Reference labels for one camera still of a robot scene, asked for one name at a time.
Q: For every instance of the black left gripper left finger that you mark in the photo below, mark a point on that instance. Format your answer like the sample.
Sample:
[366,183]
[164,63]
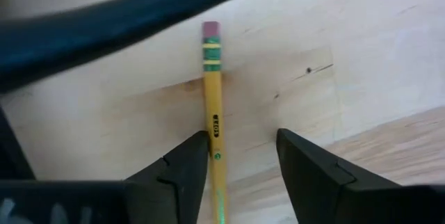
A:
[177,182]

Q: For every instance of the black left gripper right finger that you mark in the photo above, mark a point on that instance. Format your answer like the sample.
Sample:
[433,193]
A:
[306,175]

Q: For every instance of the yellow pencil with pink eraser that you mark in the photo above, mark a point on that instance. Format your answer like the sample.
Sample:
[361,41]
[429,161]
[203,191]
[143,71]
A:
[212,95]

